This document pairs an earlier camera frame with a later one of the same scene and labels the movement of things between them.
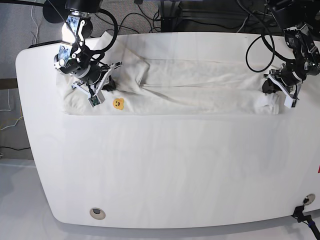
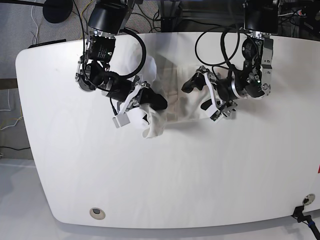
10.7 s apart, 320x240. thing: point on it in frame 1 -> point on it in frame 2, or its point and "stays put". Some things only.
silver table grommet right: [309, 199] stays put
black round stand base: [55, 11] stays put
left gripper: [94, 80] -> [128, 93]
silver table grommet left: [98, 213] stays put
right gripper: [282, 79] -> [223, 91]
